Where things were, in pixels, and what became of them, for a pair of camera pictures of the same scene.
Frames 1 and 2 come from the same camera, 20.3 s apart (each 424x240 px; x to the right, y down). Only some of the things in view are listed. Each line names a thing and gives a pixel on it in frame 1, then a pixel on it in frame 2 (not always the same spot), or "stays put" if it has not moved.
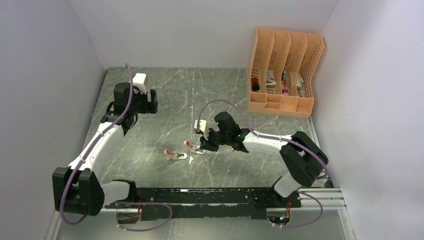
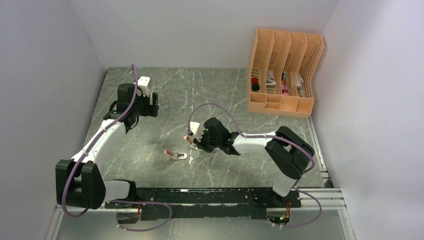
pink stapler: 175,155 stays put
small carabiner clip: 193,148 → 188,139
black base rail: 166,203 stays put
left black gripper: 150,107 stays put
